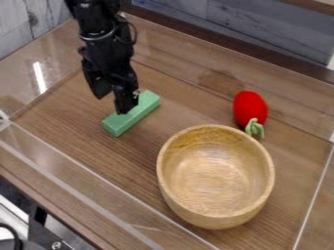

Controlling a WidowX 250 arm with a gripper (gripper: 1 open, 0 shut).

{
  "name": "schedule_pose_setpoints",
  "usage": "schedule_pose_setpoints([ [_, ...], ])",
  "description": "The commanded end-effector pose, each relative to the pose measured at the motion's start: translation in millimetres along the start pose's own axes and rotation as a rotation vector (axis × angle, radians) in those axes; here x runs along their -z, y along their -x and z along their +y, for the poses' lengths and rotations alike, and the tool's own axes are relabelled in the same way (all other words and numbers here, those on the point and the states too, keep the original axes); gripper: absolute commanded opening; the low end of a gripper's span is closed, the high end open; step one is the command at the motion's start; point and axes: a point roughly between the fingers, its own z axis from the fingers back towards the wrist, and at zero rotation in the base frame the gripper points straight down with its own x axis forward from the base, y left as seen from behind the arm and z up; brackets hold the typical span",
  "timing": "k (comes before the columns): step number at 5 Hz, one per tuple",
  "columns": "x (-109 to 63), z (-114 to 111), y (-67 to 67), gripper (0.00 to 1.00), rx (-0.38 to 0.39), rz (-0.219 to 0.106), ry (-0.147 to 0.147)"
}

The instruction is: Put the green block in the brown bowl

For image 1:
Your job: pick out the clear acrylic tray wall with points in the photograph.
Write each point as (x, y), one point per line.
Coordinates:
(111, 219)

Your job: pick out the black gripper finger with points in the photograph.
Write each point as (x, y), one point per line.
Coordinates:
(126, 97)
(99, 86)

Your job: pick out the black table leg bracket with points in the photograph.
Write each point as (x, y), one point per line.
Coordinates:
(39, 234)

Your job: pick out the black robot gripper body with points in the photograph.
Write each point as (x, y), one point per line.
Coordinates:
(107, 53)

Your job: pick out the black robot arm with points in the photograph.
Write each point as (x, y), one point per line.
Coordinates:
(97, 16)

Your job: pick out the green rectangular block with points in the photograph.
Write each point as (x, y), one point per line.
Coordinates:
(119, 123)

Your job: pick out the red plush strawberry toy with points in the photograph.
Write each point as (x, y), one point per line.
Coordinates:
(250, 112)

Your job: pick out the brown wooden bowl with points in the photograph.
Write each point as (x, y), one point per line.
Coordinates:
(216, 175)

